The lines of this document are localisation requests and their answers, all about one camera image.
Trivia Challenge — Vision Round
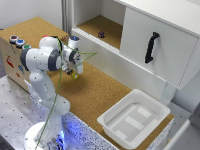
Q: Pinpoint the green cable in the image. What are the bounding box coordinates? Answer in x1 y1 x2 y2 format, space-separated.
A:
33 37 99 150

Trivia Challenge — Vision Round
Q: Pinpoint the green button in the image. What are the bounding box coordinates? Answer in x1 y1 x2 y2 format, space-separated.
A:
21 43 33 52

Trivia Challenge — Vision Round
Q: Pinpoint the white cabinet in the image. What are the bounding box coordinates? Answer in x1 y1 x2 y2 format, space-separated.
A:
60 0 200 107

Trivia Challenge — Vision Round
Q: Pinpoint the white plastic box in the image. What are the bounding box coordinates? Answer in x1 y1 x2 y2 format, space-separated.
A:
96 88 172 150

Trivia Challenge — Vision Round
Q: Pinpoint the black door handle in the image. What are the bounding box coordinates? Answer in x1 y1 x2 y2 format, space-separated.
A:
144 31 160 64

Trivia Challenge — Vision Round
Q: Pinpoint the wooden drawer box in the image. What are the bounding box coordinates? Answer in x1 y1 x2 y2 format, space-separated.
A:
0 16 70 93

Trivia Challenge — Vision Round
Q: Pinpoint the blue button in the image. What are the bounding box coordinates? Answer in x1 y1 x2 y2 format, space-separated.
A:
15 38 26 49

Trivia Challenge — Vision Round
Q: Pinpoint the white sliding door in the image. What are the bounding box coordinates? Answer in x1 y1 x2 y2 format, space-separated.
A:
119 6 200 90

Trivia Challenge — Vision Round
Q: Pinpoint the red button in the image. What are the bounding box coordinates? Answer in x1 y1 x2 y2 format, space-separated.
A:
9 34 20 45

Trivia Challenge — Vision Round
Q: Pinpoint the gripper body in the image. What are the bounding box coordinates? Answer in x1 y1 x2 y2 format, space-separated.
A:
66 54 84 75

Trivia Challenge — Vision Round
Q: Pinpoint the purple block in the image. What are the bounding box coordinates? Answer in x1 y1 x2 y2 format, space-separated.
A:
97 30 106 38

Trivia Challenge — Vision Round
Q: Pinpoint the yellow block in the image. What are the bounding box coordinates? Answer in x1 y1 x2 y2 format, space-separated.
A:
72 73 80 81

